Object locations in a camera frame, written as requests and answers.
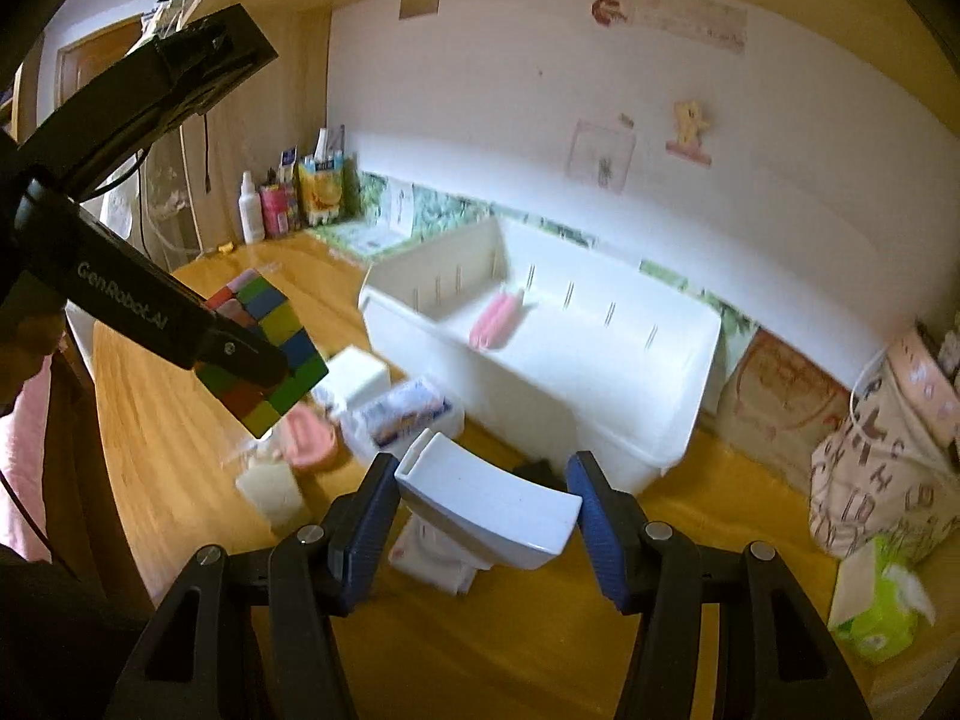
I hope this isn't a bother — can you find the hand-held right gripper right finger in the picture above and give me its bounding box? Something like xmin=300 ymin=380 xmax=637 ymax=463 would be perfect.
xmin=564 ymin=450 xmax=875 ymax=720

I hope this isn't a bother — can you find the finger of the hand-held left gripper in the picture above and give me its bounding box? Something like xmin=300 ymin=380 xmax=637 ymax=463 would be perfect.
xmin=193 ymin=306 xmax=291 ymax=392

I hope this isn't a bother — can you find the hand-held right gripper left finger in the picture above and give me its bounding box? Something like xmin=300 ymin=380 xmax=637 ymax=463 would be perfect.
xmin=97 ymin=452 xmax=402 ymax=720

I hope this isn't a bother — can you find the colourful puzzle cube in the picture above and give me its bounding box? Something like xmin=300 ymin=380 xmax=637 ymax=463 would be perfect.
xmin=196 ymin=270 xmax=331 ymax=440

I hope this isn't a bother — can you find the white tissue packet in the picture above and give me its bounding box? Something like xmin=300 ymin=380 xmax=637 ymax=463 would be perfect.
xmin=390 ymin=514 xmax=481 ymax=597

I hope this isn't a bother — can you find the white plastic storage bin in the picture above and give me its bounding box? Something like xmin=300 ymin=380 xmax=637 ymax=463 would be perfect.
xmin=358 ymin=217 xmax=725 ymax=496

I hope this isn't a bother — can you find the small black box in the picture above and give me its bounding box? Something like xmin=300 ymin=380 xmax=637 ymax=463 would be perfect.
xmin=514 ymin=461 xmax=578 ymax=492

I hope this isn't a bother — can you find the white plastic bottle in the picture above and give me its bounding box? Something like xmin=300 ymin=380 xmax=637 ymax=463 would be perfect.
xmin=238 ymin=171 xmax=267 ymax=245

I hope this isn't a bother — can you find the pink can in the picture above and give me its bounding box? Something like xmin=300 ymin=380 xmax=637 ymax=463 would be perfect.
xmin=259 ymin=181 xmax=293 ymax=237

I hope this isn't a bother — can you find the orange juice carton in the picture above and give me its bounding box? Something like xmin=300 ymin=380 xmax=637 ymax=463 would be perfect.
xmin=296 ymin=154 xmax=347 ymax=230

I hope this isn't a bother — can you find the pink cloth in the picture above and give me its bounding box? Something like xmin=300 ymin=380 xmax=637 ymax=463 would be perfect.
xmin=0 ymin=356 xmax=57 ymax=552

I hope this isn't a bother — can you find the white paper box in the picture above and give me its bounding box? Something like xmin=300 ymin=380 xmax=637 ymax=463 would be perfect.
xmin=341 ymin=178 xmax=417 ymax=256

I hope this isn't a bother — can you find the wooden door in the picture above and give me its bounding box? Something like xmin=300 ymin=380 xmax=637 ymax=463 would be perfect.
xmin=56 ymin=15 xmax=147 ymax=95

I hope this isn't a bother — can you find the pink ridged block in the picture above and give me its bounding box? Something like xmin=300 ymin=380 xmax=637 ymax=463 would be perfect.
xmin=469 ymin=289 xmax=526 ymax=352

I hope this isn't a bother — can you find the brown drawn cardboard sheet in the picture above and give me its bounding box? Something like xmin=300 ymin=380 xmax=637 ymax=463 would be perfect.
xmin=731 ymin=330 xmax=852 ymax=458

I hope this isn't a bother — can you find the green leaf patterned mat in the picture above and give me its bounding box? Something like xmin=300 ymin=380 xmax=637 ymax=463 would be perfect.
xmin=304 ymin=169 xmax=762 ymax=361

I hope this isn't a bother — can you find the beige printed bag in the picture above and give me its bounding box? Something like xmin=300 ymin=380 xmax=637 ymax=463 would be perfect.
xmin=808 ymin=322 xmax=960 ymax=563

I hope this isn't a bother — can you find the green tissue pack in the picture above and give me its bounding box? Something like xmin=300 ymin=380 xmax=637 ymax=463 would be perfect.
xmin=829 ymin=532 xmax=938 ymax=665

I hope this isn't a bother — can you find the white cable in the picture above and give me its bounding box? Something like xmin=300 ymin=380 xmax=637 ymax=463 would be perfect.
xmin=176 ymin=135 xmax=203 ymax=252

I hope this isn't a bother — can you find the wall drawing paper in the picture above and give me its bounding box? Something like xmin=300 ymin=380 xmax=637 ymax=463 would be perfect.
xmin=566 ymin=120 xmax=637 ymax=192

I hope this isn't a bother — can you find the bear wall sticker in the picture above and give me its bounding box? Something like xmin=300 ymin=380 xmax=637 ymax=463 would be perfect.
xmin=665 ymin=99 xmax=713 ymax=164

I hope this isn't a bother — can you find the pink scribbled wall paper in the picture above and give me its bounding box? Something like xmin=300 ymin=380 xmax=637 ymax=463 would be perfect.
xmin=634 ymin=0 xmax=751 ymax=53

